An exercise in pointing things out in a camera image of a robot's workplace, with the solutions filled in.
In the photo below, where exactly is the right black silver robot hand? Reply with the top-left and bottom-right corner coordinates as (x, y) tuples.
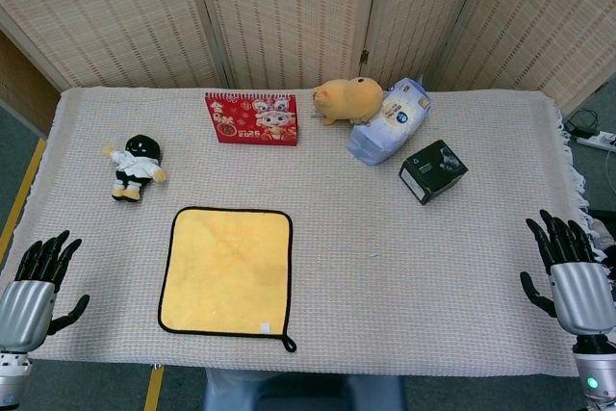
(519, 209), (616, 338)

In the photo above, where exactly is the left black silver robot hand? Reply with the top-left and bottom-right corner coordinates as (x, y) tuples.
(0, 229), (91, 352)

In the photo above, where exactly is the yellow cloth with black trim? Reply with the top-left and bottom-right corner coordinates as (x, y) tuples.
(157, 206), (298, 354)

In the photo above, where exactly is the white power strip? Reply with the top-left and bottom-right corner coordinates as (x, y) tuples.
(574, 130), (616, 151)

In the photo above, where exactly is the black-headed plush doll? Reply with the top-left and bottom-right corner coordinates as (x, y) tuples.
(101, 133), (168, 203)

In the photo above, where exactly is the black cardboard box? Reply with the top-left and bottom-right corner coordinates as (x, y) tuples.
(398, 139), (470, 207)

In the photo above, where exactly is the pale blue tissue pack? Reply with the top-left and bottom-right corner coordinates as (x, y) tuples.
(346, 75), (433, 167)

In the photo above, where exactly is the blue grey robot torso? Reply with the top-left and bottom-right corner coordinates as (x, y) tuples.
(201, 367), (408, 411)

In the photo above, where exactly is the red desk calendar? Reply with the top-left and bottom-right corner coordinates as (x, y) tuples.
(203, 90), (300, 147)

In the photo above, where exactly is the orange plush capybara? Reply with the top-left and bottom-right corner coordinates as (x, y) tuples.
(311, 75), (385, 127)

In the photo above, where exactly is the woven beige folding screen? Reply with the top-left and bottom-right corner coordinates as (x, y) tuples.
(0, 0), (616, 116)

